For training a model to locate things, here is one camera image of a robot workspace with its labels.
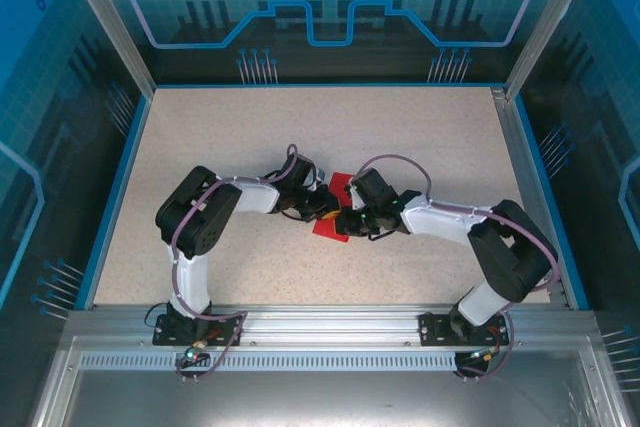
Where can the red cloth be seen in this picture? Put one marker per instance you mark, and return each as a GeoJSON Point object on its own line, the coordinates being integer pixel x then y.
{"type": "Point", "coordinates": [325, 232]}

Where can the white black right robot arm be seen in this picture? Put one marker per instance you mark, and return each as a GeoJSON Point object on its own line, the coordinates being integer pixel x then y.
{"type": "Point", "coordinates": [475, 302]}

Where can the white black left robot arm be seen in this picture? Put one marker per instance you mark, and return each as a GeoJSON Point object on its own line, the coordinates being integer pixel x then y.
{"type": "Point", "coordinates": [192, 282]}

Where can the blue table edge strip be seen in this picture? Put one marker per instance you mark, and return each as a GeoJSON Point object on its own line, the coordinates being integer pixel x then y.
{"type": "Point", "coordinates": [550, 197]}
{"type": "Point", "coordinates": [117, 202]}

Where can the grey metal tray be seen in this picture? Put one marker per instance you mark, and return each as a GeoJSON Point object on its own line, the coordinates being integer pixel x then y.
{"type": "Point", "coordinates": [320, 397]}

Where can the aluminium front frame beam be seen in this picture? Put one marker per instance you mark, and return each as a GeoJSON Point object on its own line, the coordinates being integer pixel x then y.
{"type": "Point", "coordinates": [330, 327]}

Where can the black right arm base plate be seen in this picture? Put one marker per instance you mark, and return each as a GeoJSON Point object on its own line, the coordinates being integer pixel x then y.
{"type": "Point", "coordinates": [435, 329]}

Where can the aluminium side rail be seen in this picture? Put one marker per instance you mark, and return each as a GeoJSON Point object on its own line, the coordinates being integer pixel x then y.
{"type": "Point", "coordinates": [525, 187]}

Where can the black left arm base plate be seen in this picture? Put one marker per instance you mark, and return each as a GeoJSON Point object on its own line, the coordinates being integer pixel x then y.
{"type": "Point", "coordinates": [170, 332]}

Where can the aluminium frame post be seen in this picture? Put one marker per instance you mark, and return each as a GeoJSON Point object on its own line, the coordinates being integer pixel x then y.
{"type": "Point", "coordinates": [545, 22]}
{"type": "Point", "coordinates": [115, 32]}

